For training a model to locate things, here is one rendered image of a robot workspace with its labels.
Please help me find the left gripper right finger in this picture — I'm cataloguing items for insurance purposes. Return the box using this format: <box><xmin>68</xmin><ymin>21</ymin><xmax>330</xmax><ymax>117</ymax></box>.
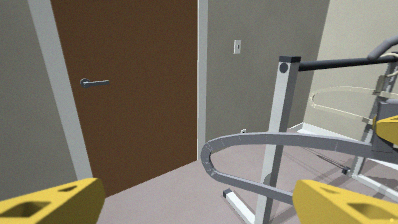
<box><xmin>292</xmin><ymin>180</ymin><xmax>398</xmax><ymax>224</ymax></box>

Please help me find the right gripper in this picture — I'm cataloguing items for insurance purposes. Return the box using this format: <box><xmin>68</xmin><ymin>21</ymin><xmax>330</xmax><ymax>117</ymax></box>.
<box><xmin>375</xmin><ymin>115</ymin><xmax>398</xmax><ymax>146</ymax></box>

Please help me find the grey metal garment rack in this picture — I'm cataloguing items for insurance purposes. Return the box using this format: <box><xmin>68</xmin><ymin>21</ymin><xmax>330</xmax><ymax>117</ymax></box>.
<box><xmin>223</xmin><ymin>56</ymin><xmax>398</xmax><ymax>224</ymax></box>

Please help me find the cream wire hanger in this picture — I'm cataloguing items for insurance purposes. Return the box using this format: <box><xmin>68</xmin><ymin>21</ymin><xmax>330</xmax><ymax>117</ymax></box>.
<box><xmin>309</xmin><ymin>71</ymin><xmax>398</xmax><ymax>125</ymax></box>

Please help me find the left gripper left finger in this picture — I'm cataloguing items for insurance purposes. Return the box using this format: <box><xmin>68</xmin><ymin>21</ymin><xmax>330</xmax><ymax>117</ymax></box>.
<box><xmin>0</xmin><ymin>178</ymin><xmax>106</xmax><ymax>224</ymax></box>

